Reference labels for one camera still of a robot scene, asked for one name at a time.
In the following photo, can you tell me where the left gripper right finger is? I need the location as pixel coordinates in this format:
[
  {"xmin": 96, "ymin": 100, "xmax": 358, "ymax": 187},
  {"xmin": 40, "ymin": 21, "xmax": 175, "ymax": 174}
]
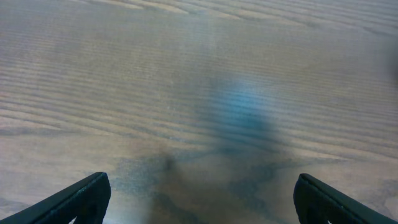
[{"xmin": 293, "ymin": 173, "xmax": 397, "ymax": 224}]

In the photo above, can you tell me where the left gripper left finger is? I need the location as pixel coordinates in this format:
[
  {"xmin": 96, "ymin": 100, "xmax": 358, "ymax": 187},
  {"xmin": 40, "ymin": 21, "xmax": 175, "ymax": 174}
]
[{"xmin": 1, "ymin": 172, "xmax": 111, "ymax": 224}]

